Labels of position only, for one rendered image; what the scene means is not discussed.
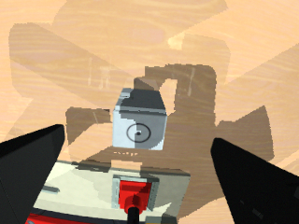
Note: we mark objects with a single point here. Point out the cream flat base plate with orange corner brackets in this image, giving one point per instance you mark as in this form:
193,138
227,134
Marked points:
93,191

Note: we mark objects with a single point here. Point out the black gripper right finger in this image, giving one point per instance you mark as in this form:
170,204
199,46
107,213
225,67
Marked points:
257,192

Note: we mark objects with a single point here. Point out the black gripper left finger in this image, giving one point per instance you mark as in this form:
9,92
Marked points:
25,164

